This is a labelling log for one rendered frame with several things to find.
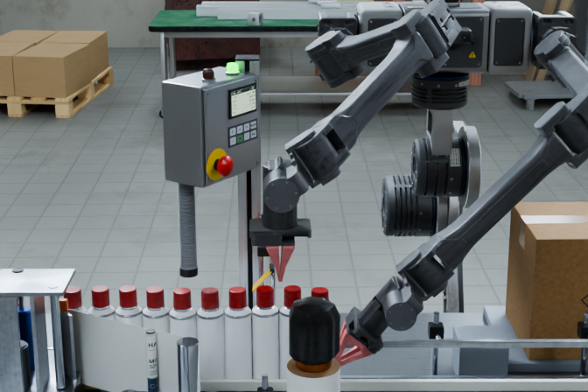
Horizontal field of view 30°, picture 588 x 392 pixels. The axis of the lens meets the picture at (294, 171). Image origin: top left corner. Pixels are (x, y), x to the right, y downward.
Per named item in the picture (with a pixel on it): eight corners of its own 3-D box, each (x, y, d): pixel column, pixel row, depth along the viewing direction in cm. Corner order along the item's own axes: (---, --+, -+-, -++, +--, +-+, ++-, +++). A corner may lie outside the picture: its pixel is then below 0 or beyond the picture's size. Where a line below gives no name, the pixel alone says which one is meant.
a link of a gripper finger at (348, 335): (322, 360, 207) (353, 325, 205) (321, 344, 214) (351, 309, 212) (350, 381, 209) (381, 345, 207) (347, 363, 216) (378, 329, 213)
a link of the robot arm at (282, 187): (340, 167, 182) (312, 126, 180) (346, 187, 171) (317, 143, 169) (281, 206, 184) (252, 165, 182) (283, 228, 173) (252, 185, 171)
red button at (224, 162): (210, 157, 199) (223, 159, 197) (223, 151, 202) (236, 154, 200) (211, 177, 200) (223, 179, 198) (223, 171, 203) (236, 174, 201)
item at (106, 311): (89, 393, 210) (83, 293, 204) (94, 380, 215) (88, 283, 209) (116, 393, 210) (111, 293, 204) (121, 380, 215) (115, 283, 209)
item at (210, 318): (197, 395, 209) (194, 295, 204) (199, 381, 214) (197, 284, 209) (225, 395, 209) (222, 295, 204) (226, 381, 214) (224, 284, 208)
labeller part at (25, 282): (-15, 296, 190) (-16, 290, 190) (1, 272, 201) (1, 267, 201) (63, 296, 190) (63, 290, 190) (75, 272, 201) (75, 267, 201)
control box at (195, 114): (164, 180, 205) (160, 80, 199) (220, 160, 218) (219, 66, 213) (206, 190, 199) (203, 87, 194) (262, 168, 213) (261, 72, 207)
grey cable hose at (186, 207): (178, 277, 215) (175, 174, 209) (180, 270, 218) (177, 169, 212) (197, 277, 215) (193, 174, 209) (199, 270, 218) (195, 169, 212)
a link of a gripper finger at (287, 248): (295, 288, 182) (295, 234, 180) (251, 288, 182) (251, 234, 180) (293, 273, 189) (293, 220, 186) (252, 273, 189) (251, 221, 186)
